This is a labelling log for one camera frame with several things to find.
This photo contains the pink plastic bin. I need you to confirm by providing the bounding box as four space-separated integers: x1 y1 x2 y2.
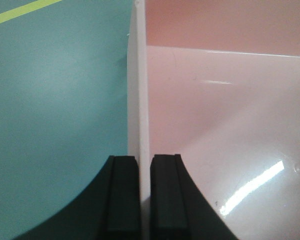
127 0 300 240

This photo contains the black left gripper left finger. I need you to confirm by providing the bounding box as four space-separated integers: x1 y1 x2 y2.
17 156 141 240

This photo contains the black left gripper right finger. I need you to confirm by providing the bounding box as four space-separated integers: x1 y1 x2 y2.
150 154 237 240

